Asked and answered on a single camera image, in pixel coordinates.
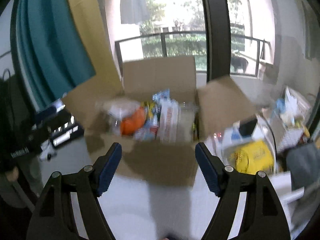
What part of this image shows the yellow curtain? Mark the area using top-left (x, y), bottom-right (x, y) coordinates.
top-left (68, 0), bottom-right (122, 89)

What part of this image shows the grey cloth bag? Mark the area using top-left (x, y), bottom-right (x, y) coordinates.
top-left (286, 142), bottom-right (319, 190)

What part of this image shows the brown cardboard box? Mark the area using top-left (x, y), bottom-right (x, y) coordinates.
top-left (63, 56), bottom-right (256, 186)

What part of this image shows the black cable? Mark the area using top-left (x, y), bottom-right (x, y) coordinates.
top-left (260, 115), bottom-right (278, 173)

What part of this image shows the white plastic stand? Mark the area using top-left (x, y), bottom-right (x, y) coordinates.
top-left (268, 172), bottom-right (313, 204)

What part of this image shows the orange snack bag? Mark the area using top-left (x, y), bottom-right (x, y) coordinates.
top-left (120, 107), bottom-right (146, 135)

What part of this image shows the light blue snack bag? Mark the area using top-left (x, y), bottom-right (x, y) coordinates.
top-left (133, 89), bottom-right (170, 141)

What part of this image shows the black power adapter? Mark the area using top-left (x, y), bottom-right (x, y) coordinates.
top-left (239, 116), bottom-right (258, 137)

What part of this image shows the teal curtain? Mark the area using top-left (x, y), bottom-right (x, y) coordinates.
top-left (16, 0), bottom-right (95, 111)

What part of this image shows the white woven basket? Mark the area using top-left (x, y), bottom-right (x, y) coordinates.
top-left (270, 86), bottom-right (311, 153)

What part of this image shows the black tablet clock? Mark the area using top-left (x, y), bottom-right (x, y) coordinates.
top-left (30, 99), bottom-right (84, 148)

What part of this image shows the yellow snack bag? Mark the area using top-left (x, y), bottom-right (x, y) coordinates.
top-left (228, 140), bottom-right (274, 174)

